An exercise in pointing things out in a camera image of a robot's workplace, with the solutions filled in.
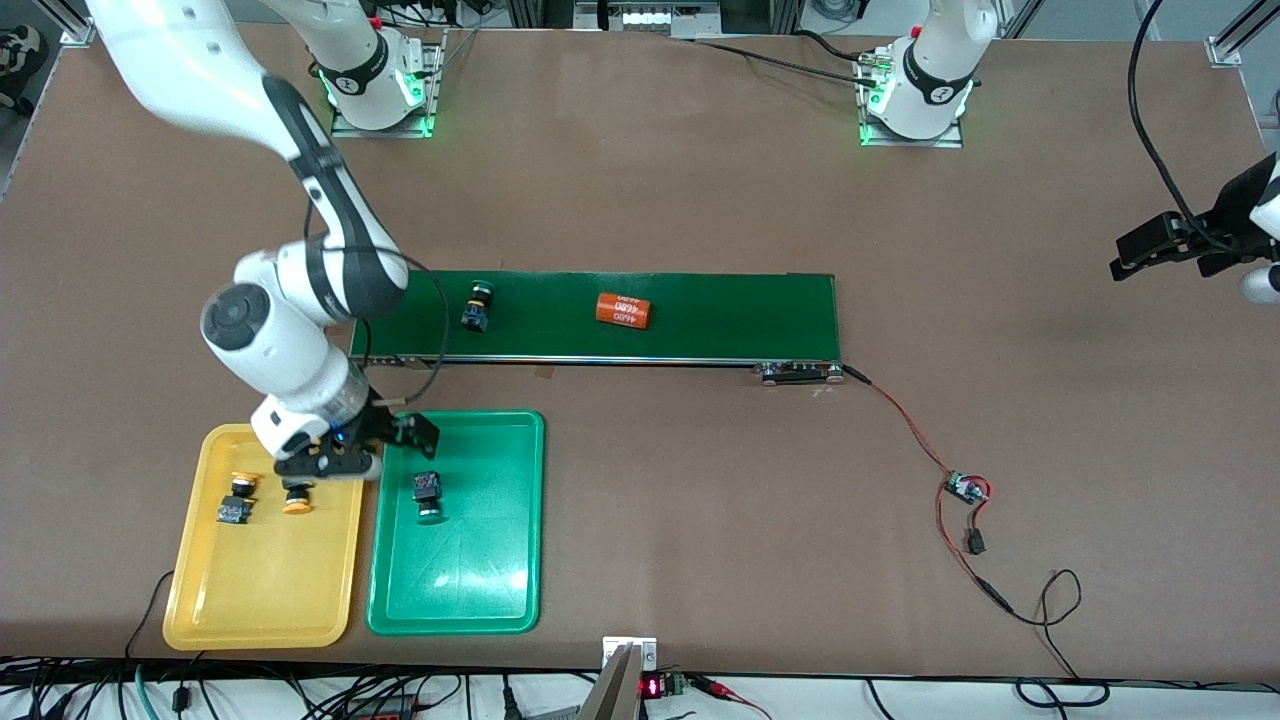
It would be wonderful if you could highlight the green push button switch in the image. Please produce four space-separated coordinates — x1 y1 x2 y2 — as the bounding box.
413 470 448 524
461 281 497 335

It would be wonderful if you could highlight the orange cylinder with white print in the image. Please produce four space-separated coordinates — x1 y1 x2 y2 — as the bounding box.
596 291 653 330

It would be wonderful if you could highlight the green plastic tray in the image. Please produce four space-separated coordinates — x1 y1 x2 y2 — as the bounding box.
366 410 546 637

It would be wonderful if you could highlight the yellow plastic tray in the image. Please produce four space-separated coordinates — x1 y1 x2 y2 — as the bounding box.
162 422 370 652

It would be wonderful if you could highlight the green conveyor belt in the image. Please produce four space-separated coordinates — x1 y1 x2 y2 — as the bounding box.
347 268 846 386

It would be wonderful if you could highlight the white light module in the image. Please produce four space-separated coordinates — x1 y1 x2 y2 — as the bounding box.
573 0 723 33

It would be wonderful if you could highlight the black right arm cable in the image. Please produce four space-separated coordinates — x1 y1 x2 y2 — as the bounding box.
300 195 451 406

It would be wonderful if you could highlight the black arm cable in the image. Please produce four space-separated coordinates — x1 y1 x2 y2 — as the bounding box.
1128 0 1236 251
300 195 451 406

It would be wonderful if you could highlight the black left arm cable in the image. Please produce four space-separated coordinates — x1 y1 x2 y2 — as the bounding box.
1128 0 1236 251

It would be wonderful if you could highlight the aluminium frame profile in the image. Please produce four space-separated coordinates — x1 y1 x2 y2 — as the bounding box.
1205 0 1280 69
40 0 98 47

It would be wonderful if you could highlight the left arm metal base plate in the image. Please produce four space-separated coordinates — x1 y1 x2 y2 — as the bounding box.
857 50 967 150

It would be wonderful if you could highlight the thin black cable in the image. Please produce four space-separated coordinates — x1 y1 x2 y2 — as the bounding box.
125 570 177 661

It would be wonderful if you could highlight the red and black wire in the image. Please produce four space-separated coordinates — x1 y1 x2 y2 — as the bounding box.
843 364 1084 681

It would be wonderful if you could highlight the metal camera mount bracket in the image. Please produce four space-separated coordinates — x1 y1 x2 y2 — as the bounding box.
578 636 659 720

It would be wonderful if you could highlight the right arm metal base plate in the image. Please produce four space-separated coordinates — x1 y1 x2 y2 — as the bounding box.
330 28 447 140

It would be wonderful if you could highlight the teal cable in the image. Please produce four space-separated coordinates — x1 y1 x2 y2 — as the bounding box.
128 663 161 720

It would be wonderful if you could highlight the red alligator clip wire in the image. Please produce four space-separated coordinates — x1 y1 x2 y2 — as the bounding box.
690 675 773 720

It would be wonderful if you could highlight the black base connector cable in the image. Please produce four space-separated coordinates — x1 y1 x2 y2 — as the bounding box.
795 28 873 63

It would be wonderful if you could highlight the long black table cable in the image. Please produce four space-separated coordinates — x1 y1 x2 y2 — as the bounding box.
690 38 881 86

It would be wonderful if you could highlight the looped black cable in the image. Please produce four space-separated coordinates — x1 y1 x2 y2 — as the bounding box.
1015 678 1111 709

